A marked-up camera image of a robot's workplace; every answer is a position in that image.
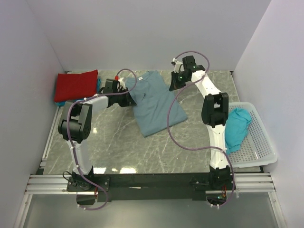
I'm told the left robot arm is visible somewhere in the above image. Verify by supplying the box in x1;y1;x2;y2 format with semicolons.
58;76;136;191

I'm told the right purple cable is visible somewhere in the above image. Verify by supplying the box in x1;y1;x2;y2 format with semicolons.
166;51;238;209

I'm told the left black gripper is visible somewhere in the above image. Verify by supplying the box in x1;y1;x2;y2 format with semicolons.
114;87;137;107

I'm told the white perforated plastic basket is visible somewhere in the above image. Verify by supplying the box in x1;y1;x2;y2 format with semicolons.
229;102;278;168

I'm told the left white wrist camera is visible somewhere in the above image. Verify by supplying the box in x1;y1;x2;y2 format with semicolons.
114;75;127;93

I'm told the teal folded t-shirt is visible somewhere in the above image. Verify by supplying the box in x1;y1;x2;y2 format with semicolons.
55;77;101;106

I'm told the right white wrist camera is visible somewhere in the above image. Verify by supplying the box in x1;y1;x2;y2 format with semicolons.
171;58;184;73

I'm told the aluminium frame rail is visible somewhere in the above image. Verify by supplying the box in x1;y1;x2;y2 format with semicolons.
25;173;276;195

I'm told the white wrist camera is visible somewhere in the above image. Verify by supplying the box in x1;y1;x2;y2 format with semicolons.
114;75;127;93
171;58;184;73

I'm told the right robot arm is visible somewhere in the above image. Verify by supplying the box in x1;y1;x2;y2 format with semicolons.
169;56;232;190

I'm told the grey-blue t-shirt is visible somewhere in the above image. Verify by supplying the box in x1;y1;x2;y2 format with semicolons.
124;71;188;137

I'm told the crumpled teal t-shirt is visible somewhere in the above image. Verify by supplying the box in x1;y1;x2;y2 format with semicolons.
225;108;252;154

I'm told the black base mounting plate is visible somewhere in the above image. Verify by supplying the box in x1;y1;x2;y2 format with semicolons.
66;172;235;202

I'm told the red folded t-shirt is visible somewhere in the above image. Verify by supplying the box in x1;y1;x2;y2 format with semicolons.
54;70;98;103

